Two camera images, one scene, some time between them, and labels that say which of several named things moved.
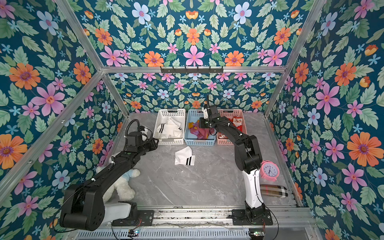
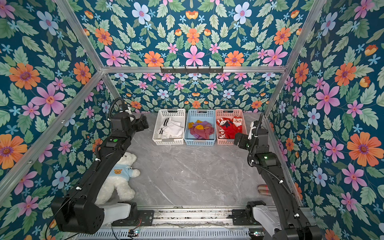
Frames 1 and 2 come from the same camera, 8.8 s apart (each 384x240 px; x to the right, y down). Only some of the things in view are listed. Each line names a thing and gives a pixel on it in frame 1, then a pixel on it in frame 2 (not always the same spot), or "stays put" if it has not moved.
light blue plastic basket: x=194 y=135 stays put
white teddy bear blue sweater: x=125 y=190 stays put
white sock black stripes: x=184 y=156 -> x=168 y=121
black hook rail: x=192 y=70 stays put
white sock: x=164 y=130 stays put
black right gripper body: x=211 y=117 -> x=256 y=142
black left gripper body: x=146 y=147 -> x=136 y=126
